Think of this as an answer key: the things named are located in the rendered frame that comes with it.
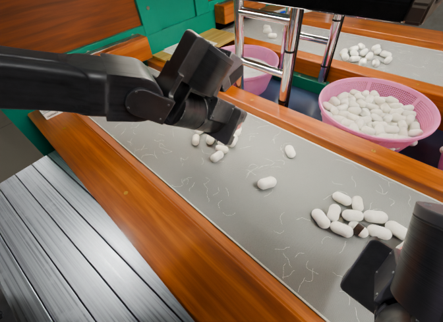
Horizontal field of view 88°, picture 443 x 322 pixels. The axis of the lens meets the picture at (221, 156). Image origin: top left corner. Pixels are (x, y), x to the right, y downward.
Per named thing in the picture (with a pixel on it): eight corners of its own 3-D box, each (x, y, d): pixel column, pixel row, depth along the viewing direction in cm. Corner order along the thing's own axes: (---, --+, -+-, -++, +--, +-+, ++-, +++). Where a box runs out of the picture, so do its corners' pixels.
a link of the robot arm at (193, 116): (200, 82, 37) (169, 68, 32) (221, 101, 35) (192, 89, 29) (179, 116, 40) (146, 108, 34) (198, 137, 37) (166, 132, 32)
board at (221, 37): (177, 68, 79) (177, 65, 78) (152, 58, 87) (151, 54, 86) (238, 37, 94) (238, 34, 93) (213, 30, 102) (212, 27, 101)
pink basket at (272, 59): (281, 103, 76) (285, 76, 69) (202, 107, 78) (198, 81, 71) (271, 66, 94) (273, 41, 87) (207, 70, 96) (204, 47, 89)
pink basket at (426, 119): (426, 180, 52) (455, 151, 45) (304, 154, 60) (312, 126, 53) (410, 112, 68) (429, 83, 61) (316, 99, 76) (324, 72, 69)
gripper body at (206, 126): (206, 93, 45) (180, 82, 38) (248, 112, 39) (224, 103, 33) (194, 124, 46) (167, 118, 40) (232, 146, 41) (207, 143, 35)
